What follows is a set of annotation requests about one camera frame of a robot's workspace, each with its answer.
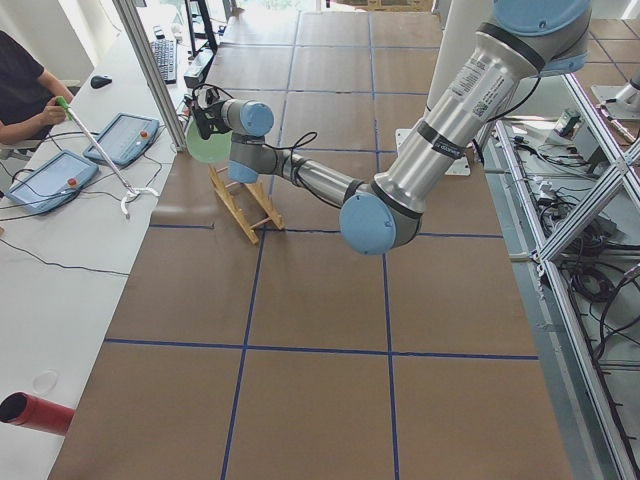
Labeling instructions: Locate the light green ceramic plate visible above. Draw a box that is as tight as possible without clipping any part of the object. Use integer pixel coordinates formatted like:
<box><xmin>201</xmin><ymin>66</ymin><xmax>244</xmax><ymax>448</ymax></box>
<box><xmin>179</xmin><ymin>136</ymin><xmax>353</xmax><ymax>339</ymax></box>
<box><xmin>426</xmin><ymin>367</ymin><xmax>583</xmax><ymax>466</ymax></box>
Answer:
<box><xmin>186</xmin><ymin>120</ymin><xmax>232</xmax><ymax>164</ymax></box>

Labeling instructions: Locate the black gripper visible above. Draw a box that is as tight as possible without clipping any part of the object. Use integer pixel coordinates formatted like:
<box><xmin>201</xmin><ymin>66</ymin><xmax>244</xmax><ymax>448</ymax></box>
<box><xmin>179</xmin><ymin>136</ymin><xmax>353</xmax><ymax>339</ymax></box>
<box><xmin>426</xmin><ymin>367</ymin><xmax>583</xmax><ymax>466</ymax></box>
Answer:
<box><xmin>193</xmin><ymin>104</ymin><xmax>225</xmax><ymax>140</ymax></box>

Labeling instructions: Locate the wooden plate rack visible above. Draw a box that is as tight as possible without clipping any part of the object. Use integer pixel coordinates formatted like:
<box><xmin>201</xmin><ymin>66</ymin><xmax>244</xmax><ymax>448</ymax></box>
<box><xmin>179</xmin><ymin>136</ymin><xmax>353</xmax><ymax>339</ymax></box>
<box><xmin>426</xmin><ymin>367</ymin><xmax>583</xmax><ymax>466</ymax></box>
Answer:
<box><xmin>209</xmin><ymin>165</ymin><xmax>285</xmax><ymax>245</ymax></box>

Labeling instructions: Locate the green handled reaching stick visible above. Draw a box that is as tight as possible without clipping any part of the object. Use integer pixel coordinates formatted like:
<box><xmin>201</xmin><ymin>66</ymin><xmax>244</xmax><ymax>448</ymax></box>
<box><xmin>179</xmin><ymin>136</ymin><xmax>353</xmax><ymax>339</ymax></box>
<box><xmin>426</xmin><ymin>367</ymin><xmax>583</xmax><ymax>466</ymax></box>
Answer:
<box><xmin>54</xmin><ymin>96</ymin><xmax>160</xmax><ymax>221</ymax></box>

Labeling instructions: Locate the seated person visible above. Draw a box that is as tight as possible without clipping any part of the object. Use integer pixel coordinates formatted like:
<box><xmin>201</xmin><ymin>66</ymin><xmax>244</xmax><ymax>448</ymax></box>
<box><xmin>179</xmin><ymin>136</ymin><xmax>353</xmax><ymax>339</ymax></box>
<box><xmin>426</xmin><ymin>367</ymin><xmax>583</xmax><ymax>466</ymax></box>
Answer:
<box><xmin>1</xmin><ymin>31</ymin><xmax>74</xmax><ymax>145</ymax></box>

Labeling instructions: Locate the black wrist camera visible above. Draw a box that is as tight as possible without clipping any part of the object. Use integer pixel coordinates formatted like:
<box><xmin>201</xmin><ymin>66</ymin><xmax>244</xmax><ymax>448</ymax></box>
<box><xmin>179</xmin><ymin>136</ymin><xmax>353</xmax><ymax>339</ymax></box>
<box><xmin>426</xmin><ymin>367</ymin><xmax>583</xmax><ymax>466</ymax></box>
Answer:
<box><xmin>191</xmin><ymin>83</ymin><xmax>224</xmax><ymax>113</ymax></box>

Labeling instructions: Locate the black keyboard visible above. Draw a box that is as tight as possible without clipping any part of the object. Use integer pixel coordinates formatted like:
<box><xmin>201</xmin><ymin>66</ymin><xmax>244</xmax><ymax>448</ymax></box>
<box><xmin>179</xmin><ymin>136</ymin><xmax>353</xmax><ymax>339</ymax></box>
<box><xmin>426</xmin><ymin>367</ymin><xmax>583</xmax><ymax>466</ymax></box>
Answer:
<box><xmin>150</xmin><ymin>38</ymin><xmax>177</xmax><ymax>84</ymax></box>

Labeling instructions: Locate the blue teach pendant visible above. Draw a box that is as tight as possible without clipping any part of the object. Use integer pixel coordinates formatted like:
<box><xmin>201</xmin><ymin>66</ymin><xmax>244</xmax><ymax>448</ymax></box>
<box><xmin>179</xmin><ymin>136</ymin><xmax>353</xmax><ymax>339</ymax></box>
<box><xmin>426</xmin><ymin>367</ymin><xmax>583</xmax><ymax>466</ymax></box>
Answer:
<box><xmin>97</xmin><ymin>113</ymin><xmax>160</xmax><ymax>168</ymax></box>
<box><xmin>6</xmin><ymin>150</ymin><xmax>98</xmax><ymax>215</ymax></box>

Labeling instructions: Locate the black computer mouse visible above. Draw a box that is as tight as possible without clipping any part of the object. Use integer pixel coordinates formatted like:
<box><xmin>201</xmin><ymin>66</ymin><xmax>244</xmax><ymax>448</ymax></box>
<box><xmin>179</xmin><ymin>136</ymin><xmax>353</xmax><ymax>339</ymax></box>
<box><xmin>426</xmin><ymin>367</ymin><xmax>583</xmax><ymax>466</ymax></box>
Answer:
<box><xmin>90</xmin><ymin>75</ymin><xmax>113</xmax><ymax>90</ymax></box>

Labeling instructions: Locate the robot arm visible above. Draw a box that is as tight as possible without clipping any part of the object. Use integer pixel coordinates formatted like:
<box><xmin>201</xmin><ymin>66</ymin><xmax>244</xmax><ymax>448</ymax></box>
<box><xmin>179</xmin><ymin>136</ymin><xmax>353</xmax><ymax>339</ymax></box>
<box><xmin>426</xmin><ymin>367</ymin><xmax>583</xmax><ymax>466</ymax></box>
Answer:
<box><xmin>187</xmin><ymin>1</ymin><xmax>591</xmax><ymax>255</ymax></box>

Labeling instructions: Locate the aluminium frame post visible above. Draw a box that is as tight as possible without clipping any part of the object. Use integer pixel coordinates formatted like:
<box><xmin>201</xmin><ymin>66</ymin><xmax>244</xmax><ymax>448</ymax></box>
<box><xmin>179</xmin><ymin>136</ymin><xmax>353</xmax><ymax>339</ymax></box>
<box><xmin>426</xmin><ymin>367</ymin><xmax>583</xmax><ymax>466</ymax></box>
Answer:
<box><xmin>113</xmin><ymin>0</ymin><xmax>187</xmax><ymax>152</ymax></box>

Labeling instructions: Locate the red cylinder bottle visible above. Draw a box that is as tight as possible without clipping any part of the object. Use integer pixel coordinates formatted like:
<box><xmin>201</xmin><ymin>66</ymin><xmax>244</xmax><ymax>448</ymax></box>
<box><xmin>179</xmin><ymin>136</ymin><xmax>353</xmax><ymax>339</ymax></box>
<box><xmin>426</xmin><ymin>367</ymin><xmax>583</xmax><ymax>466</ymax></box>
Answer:
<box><xmin>1</xmin><ymin>392</ymin><xmax>75</xmax><ymax>436</ymax></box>

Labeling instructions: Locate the near blue teach pendant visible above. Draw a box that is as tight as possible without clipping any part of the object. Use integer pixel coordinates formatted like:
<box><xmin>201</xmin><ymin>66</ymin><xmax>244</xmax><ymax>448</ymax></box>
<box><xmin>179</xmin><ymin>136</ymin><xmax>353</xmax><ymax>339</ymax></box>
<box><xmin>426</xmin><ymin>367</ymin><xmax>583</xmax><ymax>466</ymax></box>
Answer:
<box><xmin>6</xmin><ymin>150</ymin><xmax>98</xmax><ymax>215</ymax></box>

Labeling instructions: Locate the far blue teach pendant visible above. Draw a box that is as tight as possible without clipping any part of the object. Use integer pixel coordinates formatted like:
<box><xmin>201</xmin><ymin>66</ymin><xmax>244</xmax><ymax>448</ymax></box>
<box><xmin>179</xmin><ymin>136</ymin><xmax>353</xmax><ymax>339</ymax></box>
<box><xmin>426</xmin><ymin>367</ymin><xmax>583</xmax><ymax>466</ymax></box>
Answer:
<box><xmin>97</xmin><ymin>113</ymin><xmax>160</xmax><ymax>168</ymax></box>

